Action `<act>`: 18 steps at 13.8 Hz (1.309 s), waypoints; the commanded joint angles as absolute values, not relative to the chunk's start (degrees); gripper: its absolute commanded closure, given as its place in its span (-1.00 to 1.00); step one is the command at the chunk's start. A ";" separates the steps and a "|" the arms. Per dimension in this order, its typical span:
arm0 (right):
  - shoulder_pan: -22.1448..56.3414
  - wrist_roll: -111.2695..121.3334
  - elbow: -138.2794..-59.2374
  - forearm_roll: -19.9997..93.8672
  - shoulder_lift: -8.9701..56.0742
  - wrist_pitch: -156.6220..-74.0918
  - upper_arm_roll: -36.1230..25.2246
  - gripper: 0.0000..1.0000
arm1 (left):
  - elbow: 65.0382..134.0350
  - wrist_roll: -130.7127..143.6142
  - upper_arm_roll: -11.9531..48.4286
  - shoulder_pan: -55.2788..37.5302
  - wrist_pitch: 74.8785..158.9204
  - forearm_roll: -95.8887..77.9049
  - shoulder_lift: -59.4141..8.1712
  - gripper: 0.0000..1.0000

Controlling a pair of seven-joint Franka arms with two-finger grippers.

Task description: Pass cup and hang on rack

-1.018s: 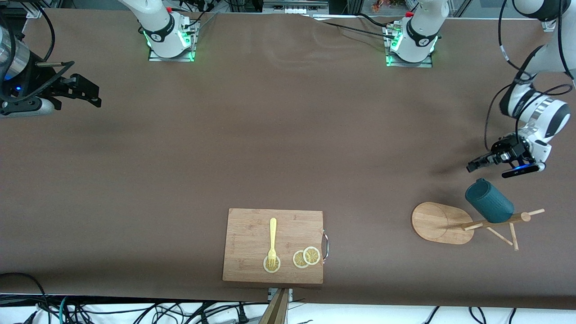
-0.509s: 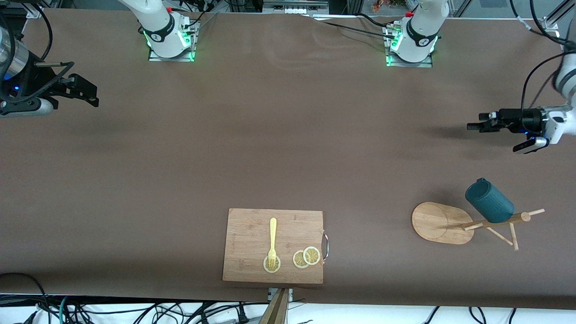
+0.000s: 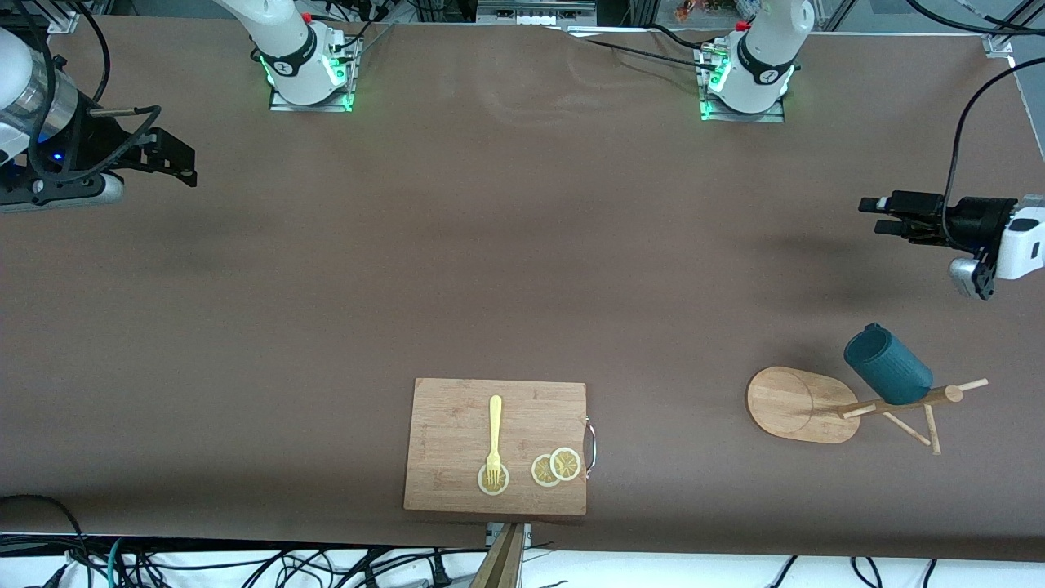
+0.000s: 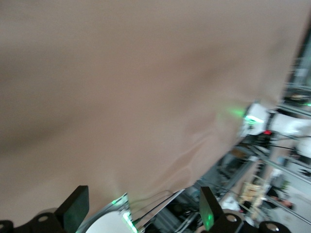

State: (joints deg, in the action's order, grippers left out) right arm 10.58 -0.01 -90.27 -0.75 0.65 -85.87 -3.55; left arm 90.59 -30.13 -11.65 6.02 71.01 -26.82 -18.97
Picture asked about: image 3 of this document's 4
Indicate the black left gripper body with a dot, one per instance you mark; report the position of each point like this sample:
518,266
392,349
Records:
973,221

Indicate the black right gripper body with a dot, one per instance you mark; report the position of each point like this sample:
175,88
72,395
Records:
90,148

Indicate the dark teal cup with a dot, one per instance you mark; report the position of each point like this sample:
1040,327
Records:
890,367

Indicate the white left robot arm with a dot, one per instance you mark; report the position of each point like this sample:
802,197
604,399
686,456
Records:
763,49

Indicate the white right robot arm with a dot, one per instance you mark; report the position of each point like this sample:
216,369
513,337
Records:
282,41

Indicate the wooden mug rack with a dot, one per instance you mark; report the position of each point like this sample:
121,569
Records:
788,404

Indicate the bamboo cutting board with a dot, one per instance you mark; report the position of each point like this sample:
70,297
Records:
449,425

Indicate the white power strip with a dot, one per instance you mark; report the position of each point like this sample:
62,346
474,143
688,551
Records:
535,15

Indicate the lemon slice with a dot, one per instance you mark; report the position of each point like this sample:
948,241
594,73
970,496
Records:
500,488
566,464

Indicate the yellow plastic fork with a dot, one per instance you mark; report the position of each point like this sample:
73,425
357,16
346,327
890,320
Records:
495,425

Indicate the aluminium frame bracket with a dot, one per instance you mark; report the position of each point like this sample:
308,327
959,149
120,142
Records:
1000,41
64,20

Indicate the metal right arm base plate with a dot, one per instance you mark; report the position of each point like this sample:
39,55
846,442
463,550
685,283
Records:
310,107

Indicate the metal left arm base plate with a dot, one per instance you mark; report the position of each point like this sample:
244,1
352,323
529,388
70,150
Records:
739,118

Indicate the aluminium frame post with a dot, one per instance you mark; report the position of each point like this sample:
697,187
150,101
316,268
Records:
643,12

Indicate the metal clamp bracket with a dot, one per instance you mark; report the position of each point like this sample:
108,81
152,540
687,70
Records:
492,535

